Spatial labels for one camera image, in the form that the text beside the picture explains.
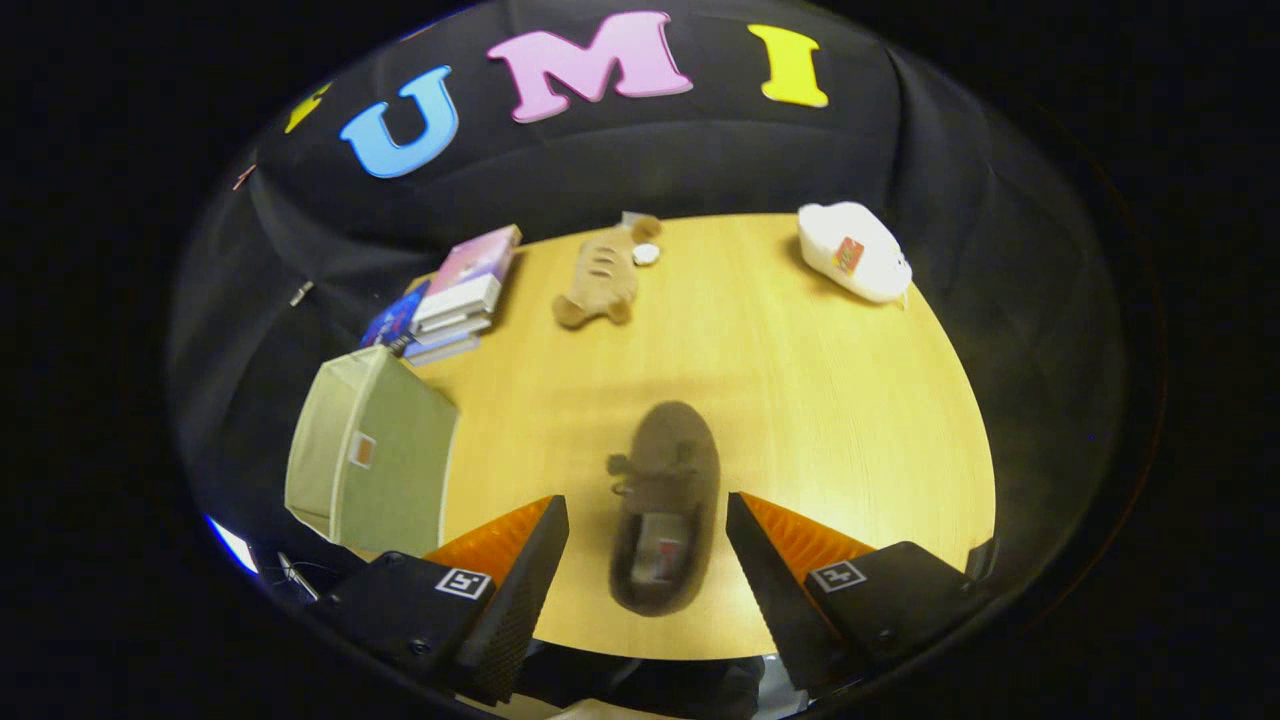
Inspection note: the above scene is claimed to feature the green fabric storage box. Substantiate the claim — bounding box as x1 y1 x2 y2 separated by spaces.
285 345 461 558

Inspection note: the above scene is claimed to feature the lit computer monitor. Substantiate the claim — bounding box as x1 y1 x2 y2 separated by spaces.
205 515 259 576

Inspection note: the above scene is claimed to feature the black backdrop cloth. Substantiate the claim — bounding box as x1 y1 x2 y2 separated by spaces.
170 0 1131 601

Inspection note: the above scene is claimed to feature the white paperback book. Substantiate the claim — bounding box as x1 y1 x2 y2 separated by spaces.
408 310 493 346

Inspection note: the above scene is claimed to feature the brown striped plush toy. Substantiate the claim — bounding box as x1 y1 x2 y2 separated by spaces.
552 212 663 329

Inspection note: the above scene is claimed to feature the white soft item red label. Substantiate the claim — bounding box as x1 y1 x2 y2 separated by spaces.
797 202 913 304

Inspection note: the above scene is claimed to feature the pink cover book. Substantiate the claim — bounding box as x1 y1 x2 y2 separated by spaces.
412 224 523 326

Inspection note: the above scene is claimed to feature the dark blue book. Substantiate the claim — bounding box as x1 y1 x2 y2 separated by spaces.
358 280 431 351

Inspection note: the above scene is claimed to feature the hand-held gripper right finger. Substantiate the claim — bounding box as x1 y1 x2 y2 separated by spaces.
725 491 999 696

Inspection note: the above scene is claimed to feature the dark white-edged device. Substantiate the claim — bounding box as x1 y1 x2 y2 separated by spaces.
278 550 323 602

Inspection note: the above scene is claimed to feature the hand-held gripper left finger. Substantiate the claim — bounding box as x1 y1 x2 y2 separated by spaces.
318 494 571 706

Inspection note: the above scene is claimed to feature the light blue book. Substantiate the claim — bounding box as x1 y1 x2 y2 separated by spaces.
400 333 481 367

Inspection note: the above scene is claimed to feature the brown fuzzy shoe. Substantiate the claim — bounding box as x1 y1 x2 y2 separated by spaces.
607 401 722 617

